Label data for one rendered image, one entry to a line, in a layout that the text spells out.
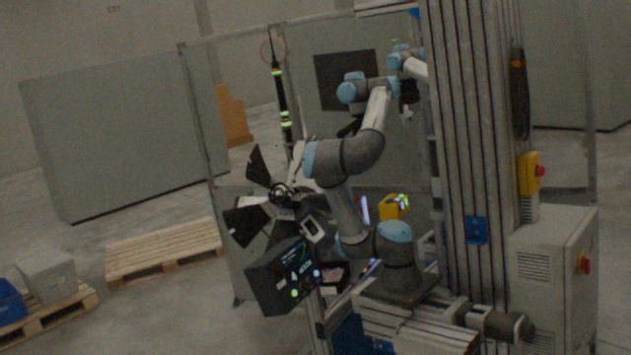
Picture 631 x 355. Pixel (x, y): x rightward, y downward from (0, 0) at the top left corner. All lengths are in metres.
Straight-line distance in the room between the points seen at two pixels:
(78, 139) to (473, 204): 6.47
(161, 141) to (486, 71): 6.74
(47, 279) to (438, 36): 4.01
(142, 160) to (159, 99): 0.91
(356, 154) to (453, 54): 0.45
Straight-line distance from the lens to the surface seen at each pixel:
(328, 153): 1.60
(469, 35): 1.73
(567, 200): 2.99
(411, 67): 2.27
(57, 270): 5.00
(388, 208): 2.70
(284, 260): 1.87
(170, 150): 8.14
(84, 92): 7.75
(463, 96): 1.78
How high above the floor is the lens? 1.97
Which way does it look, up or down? 16 degrees down
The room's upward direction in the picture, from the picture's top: 10 degrees counter-clockwise
